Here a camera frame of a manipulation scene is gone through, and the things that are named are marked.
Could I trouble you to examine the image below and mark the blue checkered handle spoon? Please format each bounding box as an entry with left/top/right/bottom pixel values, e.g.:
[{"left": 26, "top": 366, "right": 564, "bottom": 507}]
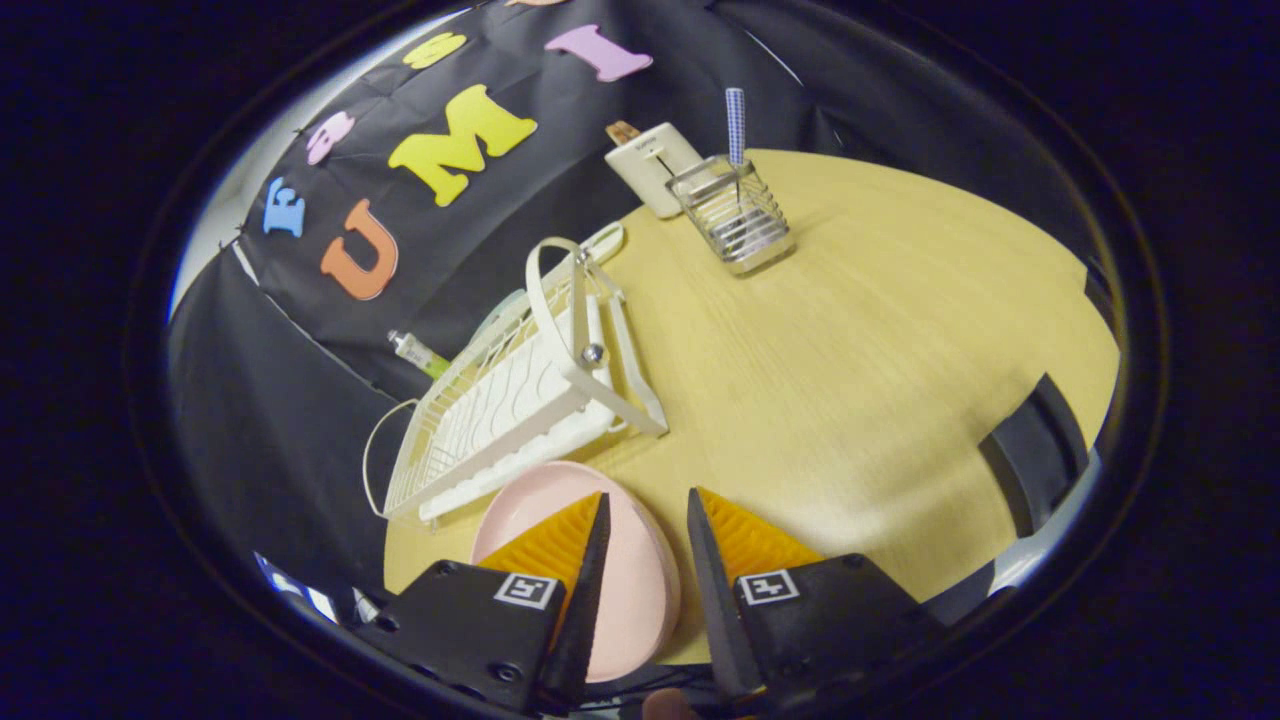
[{"left": 724, "top": 87, "right": 748, "bottom": 206}]

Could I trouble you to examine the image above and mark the black chair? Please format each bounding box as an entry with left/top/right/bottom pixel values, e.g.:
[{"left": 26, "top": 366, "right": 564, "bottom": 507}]
[{"left": 978, "top": 373, "right": 1093, "bottom": 541}]

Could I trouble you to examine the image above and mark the metal wire basket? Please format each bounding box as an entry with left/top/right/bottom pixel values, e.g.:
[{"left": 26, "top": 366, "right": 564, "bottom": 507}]
[{"left": 666, "top": 154, "right": 797, "bottom": 276}]

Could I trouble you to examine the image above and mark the white dish rack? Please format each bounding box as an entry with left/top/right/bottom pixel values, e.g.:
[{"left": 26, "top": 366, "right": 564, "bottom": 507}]
[{"left": 362, "top": 236, "right": 670, "bottom": 526}]

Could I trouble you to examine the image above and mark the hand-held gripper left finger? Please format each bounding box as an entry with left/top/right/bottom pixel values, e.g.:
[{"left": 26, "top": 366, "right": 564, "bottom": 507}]
[{"left": 345, "top": 490, "right": 613, "bottom": 716}]

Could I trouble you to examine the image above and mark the white divided condiment dish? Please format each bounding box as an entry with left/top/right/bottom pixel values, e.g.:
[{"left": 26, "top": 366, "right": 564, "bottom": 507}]
[{"left": 578, "top": 222, "right": 627, "bottom": 269}]

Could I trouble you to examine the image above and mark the white toaster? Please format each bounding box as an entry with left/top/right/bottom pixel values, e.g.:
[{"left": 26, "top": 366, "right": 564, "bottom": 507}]
[{"left": 604, "top": 122, "right": 707, "bottom": 220}]

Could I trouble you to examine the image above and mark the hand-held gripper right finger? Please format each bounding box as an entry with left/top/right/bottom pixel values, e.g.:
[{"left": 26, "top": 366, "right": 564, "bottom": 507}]
[{"left": 686, "top": 486, "right": 946, "bottom": 713}]

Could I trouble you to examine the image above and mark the pink plate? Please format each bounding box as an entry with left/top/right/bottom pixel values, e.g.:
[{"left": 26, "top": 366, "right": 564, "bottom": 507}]
[{"left": 470, "top": 460, "right": 683, "bottom": 685}]

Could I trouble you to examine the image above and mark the green dish soap bottle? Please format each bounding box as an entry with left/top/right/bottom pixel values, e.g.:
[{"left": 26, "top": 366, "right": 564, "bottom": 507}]
[{"left": 387, "top": 330, "right": 453, "bottom": 381}]

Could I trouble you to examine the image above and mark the pale green plate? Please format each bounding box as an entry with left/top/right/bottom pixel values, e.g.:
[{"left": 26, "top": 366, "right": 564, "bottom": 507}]
[{"left": 470, "top": 288, "right": 529, "bottom": 346}]

